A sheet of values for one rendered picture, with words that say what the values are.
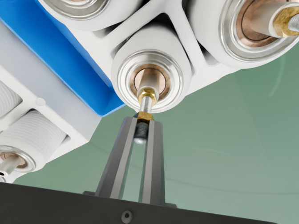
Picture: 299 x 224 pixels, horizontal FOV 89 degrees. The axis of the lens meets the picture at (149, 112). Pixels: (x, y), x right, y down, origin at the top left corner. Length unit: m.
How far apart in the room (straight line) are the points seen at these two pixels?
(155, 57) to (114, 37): 0.10
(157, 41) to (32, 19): 0.33
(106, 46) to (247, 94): 0.41
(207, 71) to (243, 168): 0.58
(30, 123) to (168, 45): 0.30
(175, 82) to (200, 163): 0.56
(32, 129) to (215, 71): 0.34
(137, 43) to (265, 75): 0.41
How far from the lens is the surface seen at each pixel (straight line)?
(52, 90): 0.38
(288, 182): 0.95
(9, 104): 0.39
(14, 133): 0.36
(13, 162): 0.37
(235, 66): 0.19
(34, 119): 0.38
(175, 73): 0.17
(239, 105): 0.54
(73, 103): 0.40
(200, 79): 0.26
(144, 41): 0.17
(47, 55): 0.40
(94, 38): 0.25
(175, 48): 0.17
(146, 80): 0.16
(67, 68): 0.41
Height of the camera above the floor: 0.41
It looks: 55 degrees down
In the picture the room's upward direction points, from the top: 173 degrees counter-clockwise
